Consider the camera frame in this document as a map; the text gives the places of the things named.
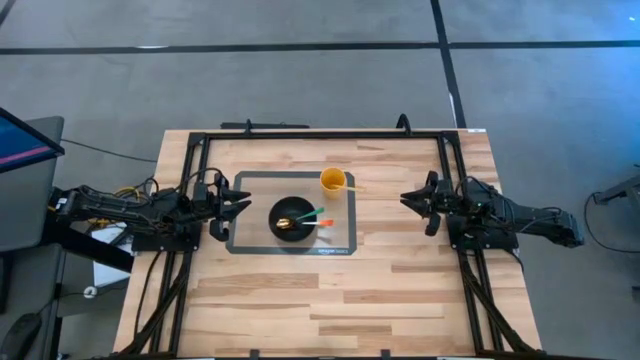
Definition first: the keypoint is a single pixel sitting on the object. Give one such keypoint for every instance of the black bar behind table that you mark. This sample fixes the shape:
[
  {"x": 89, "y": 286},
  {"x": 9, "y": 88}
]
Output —
[{"x": 265, "y": 125}]

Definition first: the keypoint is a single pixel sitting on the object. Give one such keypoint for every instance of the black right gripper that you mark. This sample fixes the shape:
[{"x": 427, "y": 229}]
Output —
[{"x": 445, "y": 202}]

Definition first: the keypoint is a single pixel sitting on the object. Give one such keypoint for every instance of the white tape roll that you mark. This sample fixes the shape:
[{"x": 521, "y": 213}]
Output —
[{"x": 90, "y": 292}]

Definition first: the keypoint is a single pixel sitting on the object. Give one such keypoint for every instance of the white paper sheet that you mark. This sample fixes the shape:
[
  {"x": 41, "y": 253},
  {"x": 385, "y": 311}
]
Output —
[{"x": 107, "y": 270}]

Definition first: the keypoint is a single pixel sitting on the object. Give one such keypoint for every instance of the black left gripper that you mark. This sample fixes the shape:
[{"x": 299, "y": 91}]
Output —
[{"x": 210, "y": 205}]

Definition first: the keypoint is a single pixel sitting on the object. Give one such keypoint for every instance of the black metal table frame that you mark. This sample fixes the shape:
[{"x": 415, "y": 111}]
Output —
[{"x": 325, "y": 135}]

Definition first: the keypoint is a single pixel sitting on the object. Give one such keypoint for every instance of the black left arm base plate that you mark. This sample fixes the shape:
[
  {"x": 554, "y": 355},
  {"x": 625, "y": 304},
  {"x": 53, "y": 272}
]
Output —
[{"x": 165, "y": 243}]

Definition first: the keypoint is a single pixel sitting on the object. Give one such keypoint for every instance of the black bowl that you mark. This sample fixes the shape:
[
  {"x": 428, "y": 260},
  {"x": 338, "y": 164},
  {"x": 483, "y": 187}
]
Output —
[{"x": 287, "y": 207}]

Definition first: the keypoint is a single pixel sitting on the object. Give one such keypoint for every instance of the yellow chopstick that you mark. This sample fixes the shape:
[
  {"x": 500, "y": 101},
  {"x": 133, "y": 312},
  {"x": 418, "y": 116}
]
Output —
[{"x": 352, "y": 188}]

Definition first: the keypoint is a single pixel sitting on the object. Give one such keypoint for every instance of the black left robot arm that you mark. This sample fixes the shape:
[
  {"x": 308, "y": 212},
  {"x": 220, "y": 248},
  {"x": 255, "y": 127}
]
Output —
[{"x": 125, "y": 207}]

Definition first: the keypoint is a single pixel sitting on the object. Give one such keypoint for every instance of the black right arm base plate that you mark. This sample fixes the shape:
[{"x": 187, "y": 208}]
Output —
[{"x": 500, "y": 242}]

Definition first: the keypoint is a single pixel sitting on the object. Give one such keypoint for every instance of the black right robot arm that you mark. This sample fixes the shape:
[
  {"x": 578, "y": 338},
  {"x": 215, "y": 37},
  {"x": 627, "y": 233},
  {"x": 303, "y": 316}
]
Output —
[{"x": 525, "y": 217}]

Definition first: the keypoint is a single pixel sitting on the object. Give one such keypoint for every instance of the grey stand leg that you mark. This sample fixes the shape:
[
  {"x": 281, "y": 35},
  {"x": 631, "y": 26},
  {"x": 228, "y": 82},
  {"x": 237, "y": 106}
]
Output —
[{"x": 620, "y": 190}]

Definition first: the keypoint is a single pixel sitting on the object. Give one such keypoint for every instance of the black frame clamp bracket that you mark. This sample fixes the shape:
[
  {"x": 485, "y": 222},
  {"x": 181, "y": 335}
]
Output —
[
  {"x": 385, "y": 354},
  {"x": 255, "y": 354}
]

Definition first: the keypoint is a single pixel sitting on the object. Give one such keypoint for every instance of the translucent mat with dark border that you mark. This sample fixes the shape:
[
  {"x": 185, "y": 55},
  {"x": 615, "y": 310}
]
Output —
[{"x": 340, "y": 235}]

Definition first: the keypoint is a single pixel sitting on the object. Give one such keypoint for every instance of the yellow cup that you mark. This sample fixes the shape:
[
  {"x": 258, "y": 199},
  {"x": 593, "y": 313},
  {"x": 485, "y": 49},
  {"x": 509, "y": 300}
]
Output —
[{"x": 330, "y": 179}]

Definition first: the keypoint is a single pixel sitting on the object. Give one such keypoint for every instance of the computer monitor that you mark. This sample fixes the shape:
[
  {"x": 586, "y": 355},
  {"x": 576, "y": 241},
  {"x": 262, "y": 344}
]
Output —
[{"x": 20, "y": 142}]

